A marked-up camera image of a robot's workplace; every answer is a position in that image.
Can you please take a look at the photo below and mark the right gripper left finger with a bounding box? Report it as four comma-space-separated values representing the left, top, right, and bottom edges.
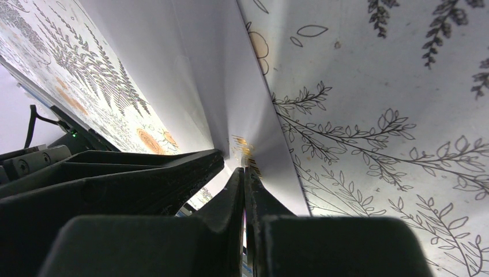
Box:
39, 168, 244, 276

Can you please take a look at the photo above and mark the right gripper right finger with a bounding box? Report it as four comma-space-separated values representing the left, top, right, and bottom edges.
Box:
244, 167, 432, 276

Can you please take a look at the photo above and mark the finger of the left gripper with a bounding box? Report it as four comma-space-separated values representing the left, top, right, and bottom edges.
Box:
1, 150, 214, 199
1, 149, 224, 276

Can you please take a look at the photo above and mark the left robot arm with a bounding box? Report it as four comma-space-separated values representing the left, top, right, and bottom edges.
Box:
1, 106, 224, 276

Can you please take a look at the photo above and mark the floral table cloth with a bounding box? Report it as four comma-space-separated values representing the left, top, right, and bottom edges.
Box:
1, 1, 488, 276

